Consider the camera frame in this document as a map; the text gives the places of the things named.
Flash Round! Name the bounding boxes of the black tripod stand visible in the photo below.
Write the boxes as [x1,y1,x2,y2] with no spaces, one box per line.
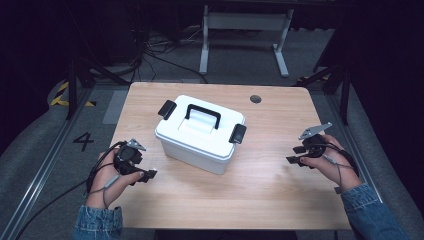
[65,54,132,121]
[295,61,353,127]

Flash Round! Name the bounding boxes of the grey gripper wrist cord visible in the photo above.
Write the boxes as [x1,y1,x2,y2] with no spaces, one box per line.
[323,154,345,195]
[87,173,121,210]

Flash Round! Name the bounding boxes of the grey right gripper wrist cord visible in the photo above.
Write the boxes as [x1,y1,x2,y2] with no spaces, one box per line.
[323,154,345,195]

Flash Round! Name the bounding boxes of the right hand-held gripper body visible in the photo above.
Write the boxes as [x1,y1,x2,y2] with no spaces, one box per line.
[298,122,333,159]

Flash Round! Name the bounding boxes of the white box lid black handle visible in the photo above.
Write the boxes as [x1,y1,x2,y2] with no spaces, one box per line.
[154,94,248,161]

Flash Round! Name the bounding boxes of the white metal table frame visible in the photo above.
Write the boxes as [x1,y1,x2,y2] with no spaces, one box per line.
[198,4,295,79]

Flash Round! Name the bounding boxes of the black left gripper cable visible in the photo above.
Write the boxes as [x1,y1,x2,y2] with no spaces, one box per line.
[14,141,125,240]

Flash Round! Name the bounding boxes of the grey left gripper wrist cord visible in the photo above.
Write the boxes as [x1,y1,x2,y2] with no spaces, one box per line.
[87,173,121,210]

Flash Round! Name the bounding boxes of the person's right hand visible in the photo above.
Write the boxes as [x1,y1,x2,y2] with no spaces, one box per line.
[299,134,363,193]

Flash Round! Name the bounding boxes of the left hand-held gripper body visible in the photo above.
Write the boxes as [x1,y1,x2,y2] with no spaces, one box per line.
[113,138,147,176]

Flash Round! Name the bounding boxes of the grey floor tape patch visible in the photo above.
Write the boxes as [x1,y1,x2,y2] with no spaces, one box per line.
[101,89,130,126]

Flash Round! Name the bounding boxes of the person's left hand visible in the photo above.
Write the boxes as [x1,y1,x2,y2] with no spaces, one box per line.
[85,151,145,210]

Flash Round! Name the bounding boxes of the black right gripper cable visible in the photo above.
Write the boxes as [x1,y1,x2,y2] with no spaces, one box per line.
[319,142,360,178]

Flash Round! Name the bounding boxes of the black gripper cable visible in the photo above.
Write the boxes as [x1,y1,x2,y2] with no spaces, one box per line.
[14,141,125,240]
[319,142,360,178]

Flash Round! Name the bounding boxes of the tangle of black floor cables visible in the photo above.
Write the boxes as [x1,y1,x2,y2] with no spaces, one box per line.
[131,28,209,85]

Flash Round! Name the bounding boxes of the white plastic storage box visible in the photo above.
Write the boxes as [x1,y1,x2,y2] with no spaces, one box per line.
[155,129,238,176]

